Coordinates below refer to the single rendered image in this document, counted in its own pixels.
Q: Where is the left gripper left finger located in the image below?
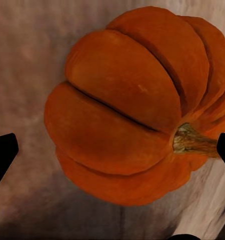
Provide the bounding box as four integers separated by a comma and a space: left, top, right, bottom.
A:
0, 133, 19, 181

